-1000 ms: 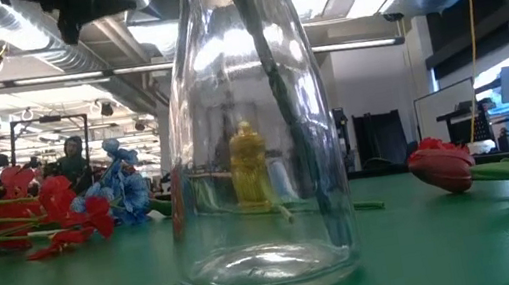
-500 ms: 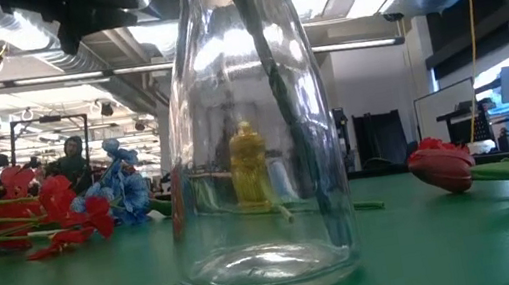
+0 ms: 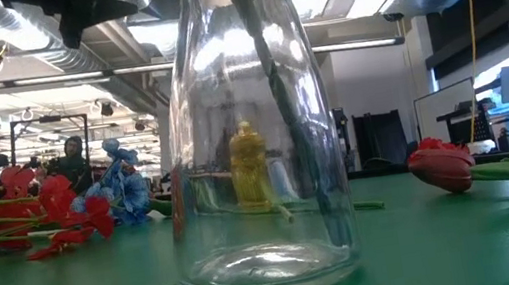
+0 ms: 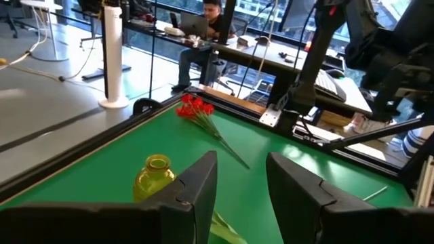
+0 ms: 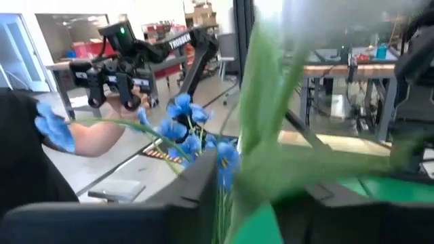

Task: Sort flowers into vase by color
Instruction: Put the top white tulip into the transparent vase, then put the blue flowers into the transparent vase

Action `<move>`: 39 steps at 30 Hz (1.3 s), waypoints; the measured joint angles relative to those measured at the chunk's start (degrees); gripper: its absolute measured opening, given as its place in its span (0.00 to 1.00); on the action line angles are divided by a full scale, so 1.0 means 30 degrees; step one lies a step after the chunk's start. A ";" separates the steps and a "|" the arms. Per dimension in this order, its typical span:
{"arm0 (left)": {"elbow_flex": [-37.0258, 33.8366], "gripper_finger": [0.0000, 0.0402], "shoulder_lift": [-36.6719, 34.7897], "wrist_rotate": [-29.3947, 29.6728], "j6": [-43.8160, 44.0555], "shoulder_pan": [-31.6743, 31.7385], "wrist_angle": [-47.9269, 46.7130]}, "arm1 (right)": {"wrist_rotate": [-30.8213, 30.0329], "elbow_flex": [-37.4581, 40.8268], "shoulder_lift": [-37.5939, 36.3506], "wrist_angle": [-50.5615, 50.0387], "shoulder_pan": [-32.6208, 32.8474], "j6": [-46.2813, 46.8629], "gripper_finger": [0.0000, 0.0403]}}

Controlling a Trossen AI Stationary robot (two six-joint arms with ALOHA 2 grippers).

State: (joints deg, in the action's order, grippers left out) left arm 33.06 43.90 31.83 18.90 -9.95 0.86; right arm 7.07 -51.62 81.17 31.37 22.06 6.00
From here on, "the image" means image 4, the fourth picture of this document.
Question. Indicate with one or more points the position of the black metal table frame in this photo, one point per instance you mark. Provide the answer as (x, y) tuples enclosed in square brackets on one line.
[(68, 156)]

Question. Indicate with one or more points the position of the green table mat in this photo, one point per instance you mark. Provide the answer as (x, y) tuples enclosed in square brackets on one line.
[(237, 189)]

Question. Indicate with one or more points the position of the person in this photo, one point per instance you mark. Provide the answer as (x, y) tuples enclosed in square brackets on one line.
[(190, 64)]

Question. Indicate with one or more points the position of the silver mounting plate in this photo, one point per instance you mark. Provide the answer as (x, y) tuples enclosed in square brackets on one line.
[(270, 117)]

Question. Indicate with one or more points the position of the white tower fan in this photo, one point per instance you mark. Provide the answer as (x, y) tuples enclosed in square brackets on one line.
[(113, 51)]

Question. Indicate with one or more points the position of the white round table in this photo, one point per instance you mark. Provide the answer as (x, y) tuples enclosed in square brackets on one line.
[(40, 5)]

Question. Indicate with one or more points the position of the yellow glass vase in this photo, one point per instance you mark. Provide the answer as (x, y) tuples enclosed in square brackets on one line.
[(152, 179)]

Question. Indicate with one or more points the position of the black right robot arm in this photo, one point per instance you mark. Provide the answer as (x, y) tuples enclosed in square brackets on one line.
[(322, 51)]

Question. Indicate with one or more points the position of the long dark desk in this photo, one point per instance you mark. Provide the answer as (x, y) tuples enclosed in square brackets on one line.
[(257, 54)]

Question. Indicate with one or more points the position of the dark grey desk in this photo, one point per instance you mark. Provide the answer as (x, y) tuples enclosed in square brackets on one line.
[(356, 98)]

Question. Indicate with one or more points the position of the red artificial flower bunch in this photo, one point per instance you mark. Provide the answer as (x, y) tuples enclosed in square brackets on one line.
[(193, 108)]

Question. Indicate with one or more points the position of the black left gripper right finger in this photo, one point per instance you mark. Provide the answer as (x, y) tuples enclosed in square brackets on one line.
[(339, 223)]

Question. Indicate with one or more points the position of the grey laptop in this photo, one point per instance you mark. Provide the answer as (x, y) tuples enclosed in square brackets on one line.
[(195, 25)]

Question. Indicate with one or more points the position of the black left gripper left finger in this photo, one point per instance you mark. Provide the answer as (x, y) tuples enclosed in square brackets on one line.
[(101, 223)]

